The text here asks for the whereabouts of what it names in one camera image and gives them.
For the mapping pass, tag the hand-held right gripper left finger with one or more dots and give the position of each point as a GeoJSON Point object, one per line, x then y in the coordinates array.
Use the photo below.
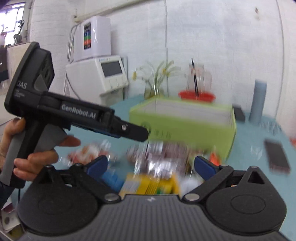
{"type": "Point", "coordinates": [99, 164]}

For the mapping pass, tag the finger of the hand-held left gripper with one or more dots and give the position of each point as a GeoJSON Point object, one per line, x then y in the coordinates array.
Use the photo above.
{"type": "Point", "coordinates": [131, 131]}

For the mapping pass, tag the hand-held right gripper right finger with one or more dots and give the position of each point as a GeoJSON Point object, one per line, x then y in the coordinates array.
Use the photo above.
{"type": "Point", "coordinates": [203, 165]}

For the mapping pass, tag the green-rimmed tray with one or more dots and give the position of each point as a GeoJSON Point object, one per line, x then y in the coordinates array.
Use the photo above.
{"type": "Point", "coordinates": [189, 132]}

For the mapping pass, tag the pile of snack packets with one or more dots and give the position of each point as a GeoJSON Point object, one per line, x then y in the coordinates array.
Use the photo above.
{"type": "Point", "coordinates": [157, 157]}

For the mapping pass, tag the person's left hand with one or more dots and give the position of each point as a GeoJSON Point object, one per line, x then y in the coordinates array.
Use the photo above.
{"type": "Point", "coordinates": [34, 164]}

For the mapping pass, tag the blue snack packet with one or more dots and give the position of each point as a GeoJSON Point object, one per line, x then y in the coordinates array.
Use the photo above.
{"type": "Point", "coordinates": [114, 182]}

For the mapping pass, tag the yellow snack box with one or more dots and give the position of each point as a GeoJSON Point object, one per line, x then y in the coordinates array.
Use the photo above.
{"type": "Point", "coordinates": [152, 184]}

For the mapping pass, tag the window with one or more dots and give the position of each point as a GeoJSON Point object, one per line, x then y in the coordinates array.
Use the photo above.
{"type": "Point", "coordinates": [11, 25]}

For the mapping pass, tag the glass vase with plant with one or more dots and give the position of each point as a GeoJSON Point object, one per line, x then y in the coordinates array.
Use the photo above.
{"type": "Point", "coordinates": [156, 78]}

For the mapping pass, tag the white appliance with screen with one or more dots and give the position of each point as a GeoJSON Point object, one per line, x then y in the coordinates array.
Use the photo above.
{"type": "Point", "coordinates": [108, 74]}

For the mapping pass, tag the black rectangular box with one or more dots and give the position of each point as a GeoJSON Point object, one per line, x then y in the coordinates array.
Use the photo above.
{"type": "Point", "coordinates": [239, 113]}

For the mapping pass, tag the red plastic basin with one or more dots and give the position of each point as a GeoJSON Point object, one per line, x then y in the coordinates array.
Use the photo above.
{"type": "Point", "coordinates": [196, 96]}

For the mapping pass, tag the white water purifier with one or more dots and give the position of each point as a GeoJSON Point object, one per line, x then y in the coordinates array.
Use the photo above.
{"type": "Point", "coordinates": [96, 38]}

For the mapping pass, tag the smartphone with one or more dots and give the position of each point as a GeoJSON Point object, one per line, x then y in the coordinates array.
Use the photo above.
{"type": "Point", "coordinates": [277, 156]}

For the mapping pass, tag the black stirring stick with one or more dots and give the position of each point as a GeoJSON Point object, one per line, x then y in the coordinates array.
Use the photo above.
{"type": "Point", "coordinates": [195, 78]}

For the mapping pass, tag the grey-blue cylinder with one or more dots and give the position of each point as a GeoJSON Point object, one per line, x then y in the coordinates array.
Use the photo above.
{"type": "Point", "coordinates": [257, 99]}

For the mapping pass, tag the glass pitcher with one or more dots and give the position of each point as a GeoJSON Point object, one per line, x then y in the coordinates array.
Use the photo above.
{"type": "Point", "coordinates": [203, 77]}

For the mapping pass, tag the white wall pipe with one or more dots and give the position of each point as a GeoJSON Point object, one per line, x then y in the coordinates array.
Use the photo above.
{"type": "Point", "coordinates": [166, 30]}

